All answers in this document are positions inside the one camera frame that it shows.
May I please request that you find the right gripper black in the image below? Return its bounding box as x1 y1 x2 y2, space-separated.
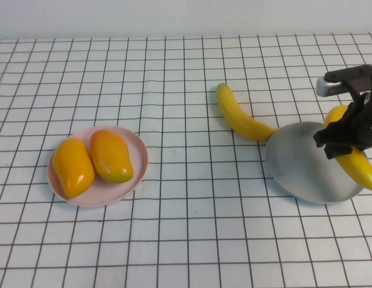
312 89 372 160

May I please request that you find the yellow plastic banana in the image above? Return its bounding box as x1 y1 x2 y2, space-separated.
216 83 280 142
323 104 372 192

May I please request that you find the orange mango green tip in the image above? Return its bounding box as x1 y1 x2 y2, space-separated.
89 129 134 184

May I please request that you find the plain orange mango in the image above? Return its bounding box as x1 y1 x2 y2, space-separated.
52 137 95 198

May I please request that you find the grey round plate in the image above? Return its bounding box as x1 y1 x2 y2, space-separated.
265 121 370 205

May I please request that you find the pink round plate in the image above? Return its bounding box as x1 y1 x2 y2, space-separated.
47 125 149 208

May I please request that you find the white checked tablecloth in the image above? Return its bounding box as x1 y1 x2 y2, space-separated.
0 32 372 288

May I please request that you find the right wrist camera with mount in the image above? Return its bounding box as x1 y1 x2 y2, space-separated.
316 64 372 104

